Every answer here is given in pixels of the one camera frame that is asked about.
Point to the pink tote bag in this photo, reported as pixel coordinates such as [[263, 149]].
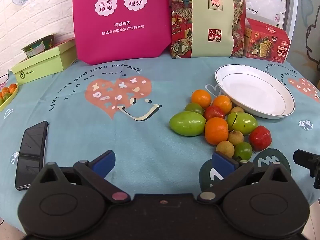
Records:
[[120, 40]]

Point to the large green jujube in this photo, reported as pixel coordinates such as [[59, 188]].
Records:
[[187, 123], [242, 123]]

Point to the cluster of kumquats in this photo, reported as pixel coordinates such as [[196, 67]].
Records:
[[6, 93]]

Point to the brown longan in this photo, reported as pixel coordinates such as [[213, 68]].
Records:
[[235, 137], [237, 109], [225, 148]]

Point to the red wax apple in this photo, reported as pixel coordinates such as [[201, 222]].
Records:
[[214, 112], [260, 138]]

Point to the small metal bowl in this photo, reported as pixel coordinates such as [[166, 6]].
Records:
[[37, 46]]

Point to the small green fruit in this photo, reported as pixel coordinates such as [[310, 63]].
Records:
[[194, 108], [242, 151]]

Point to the blue printed tablecloth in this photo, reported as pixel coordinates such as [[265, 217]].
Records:
[[140, 140]]

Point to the red and green gift bag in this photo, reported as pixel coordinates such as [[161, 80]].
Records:
[[210, 20]]

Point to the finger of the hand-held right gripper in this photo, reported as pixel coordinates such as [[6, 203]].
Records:
[[303, 158]]

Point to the white floral panel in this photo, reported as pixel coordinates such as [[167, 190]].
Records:
[[265, 0]]

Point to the white plate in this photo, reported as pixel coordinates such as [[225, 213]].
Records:
[[255, 90]]

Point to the black smartphone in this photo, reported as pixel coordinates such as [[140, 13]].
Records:
[[31, 155]]

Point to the light green box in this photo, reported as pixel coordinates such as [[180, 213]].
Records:
[[42, 65]]

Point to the small orange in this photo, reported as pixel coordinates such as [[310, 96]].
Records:
[[201, 98], [222, 104]]

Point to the yellow-green tray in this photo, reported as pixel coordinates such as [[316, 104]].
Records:
[[13, 96]]

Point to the large orange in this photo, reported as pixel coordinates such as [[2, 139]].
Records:
[[216, 130]]

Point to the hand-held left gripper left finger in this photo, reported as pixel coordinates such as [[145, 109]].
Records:
[[103, 162]]

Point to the red cracker box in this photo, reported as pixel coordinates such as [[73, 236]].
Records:
[[267, 43]]

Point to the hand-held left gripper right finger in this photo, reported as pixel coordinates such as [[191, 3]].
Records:
[[222, 163]]

